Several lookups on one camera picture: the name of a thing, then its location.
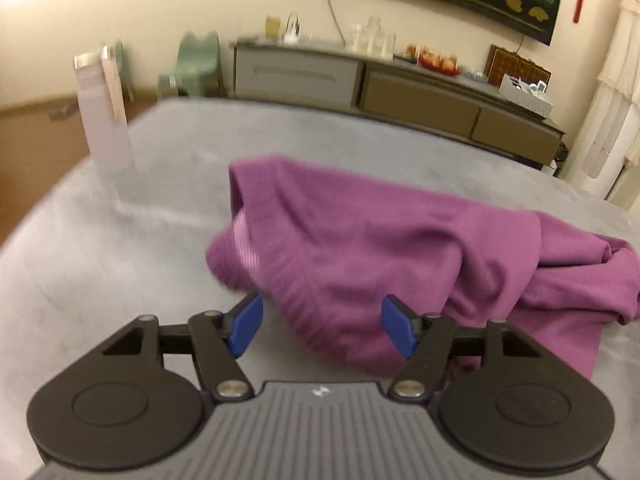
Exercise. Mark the set of clear glasses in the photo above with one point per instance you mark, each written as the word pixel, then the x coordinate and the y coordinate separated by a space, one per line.
pixel 372 37

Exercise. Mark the grey storage box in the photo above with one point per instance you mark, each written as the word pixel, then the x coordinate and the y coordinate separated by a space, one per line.
pixel 525 100

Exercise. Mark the red plate of fruit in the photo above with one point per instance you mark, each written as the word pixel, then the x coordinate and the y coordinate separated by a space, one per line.
pixel 440 62

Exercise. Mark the green plastic chair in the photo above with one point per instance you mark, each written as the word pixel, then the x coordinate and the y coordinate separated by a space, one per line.
pixel 197 65

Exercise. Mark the black bag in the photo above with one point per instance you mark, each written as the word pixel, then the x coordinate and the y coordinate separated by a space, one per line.
pixel 560 157

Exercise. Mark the long grey brown cabinet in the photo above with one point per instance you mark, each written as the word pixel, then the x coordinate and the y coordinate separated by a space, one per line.
pixel 415 102

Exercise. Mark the pale pink water bottle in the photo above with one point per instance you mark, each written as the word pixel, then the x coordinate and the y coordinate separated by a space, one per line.
pixel 105 125

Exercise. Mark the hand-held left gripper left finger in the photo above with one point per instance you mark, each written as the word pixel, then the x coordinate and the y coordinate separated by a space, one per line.
pixel 245 325

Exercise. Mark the purple garment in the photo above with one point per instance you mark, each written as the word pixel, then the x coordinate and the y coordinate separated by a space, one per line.
pixel 350 260

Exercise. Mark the brown wooden board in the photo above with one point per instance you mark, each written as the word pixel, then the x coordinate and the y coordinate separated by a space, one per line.
pixel 500 62

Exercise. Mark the yellow cup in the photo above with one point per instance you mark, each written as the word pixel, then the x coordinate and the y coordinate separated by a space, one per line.
pixel 272 29

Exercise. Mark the white air conditioner tower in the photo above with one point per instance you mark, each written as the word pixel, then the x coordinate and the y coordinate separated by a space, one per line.
pixel 610 125

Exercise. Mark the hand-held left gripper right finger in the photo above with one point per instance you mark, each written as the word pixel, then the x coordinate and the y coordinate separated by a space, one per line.
pixel 397 327

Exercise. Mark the clear glass dish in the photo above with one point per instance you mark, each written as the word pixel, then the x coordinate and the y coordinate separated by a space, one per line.
pixel 476 76

